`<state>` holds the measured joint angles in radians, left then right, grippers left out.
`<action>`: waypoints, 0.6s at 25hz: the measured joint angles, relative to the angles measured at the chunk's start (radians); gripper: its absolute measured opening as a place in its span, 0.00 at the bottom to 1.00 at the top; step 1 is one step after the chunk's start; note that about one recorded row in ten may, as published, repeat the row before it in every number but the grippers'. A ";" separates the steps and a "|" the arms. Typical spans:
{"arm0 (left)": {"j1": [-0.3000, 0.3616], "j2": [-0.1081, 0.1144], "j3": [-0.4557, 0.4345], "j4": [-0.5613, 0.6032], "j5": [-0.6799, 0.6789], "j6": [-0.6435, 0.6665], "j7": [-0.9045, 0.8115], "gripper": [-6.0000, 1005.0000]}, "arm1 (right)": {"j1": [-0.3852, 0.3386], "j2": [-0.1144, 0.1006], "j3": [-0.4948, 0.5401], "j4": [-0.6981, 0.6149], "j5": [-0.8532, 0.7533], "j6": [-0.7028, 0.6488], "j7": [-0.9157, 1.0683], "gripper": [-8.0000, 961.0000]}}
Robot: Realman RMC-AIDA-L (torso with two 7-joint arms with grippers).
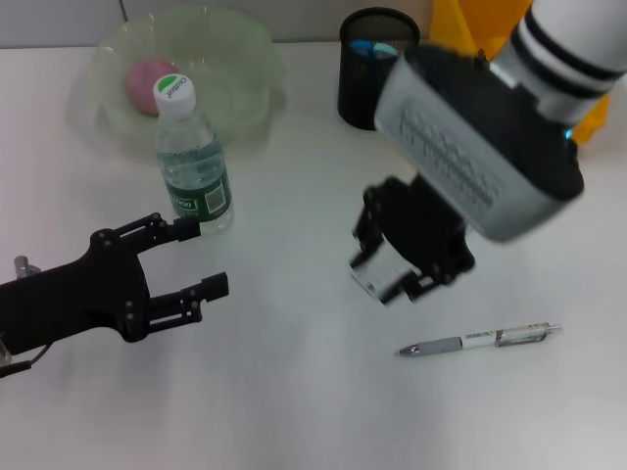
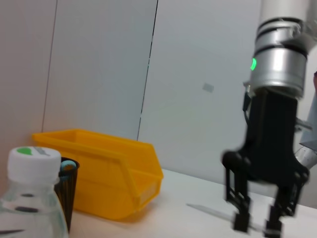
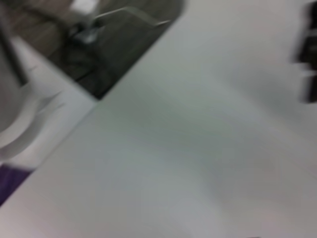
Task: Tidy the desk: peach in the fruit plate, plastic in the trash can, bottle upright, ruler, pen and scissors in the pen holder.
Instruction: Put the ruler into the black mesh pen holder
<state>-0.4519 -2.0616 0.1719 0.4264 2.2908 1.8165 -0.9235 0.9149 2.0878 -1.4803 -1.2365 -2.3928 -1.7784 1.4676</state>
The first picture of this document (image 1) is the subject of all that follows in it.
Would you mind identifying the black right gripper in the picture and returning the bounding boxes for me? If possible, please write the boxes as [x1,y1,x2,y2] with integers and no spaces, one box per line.
[348,173,477,308]

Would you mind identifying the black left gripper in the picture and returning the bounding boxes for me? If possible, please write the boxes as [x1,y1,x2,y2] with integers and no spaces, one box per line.
[0,211,230,356]

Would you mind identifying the clear green-label water bottle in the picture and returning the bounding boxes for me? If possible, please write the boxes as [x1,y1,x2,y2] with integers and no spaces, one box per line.
[152,72,236,236]

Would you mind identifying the grey white ballpoint pen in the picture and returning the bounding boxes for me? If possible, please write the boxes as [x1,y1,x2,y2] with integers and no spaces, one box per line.
[397,321,563,357]

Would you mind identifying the pink peach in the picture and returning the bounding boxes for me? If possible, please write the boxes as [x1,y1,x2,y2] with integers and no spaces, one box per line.
[124,57,177,117]

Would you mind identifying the blue teal scissors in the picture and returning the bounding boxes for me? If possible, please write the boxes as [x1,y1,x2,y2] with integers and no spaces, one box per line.
[348,38,401,61]

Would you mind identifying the translucent green fruit plate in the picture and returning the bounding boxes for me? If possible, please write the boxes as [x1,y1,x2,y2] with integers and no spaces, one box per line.
[68,5,288,158]

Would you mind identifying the black mesh pen cup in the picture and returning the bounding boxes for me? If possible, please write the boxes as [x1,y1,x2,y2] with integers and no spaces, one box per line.
[336,7,421,132]

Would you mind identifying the yellow plastic bin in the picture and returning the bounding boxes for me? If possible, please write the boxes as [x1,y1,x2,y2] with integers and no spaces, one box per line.
[429,0,613,147]

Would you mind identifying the left gripper cable with plug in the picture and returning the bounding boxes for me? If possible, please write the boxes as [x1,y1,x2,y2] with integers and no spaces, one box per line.
[0,254,53,378]

